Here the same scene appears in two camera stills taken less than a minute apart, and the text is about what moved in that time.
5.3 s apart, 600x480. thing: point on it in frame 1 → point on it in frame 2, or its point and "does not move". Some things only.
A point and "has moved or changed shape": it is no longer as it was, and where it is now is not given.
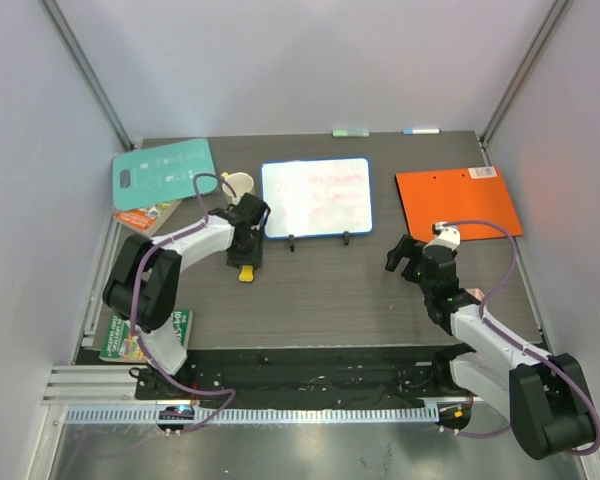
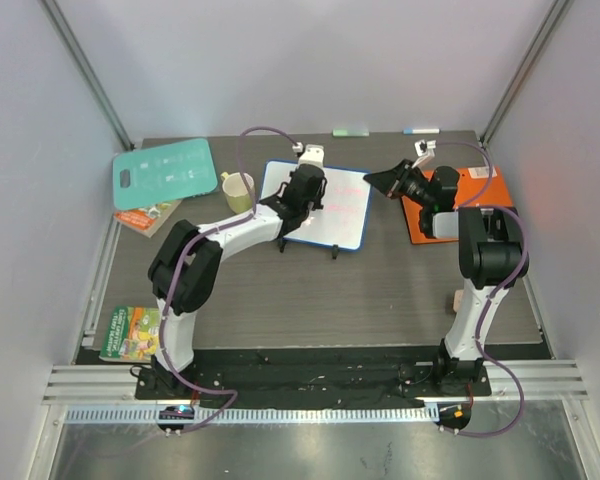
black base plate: x=302 y=374 does not move
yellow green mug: x=236 y=183 does not move
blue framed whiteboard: x=318 y=197 has moved or changed shape
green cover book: x=121 y=346 does not move
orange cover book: x=147 y=219 does not move
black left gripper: x=252 y=258 → x=316 y=204
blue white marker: x=409 y=131 does not move
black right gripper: x=410 y=262 → x=402 y=178
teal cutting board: x=162 y=173 does not move
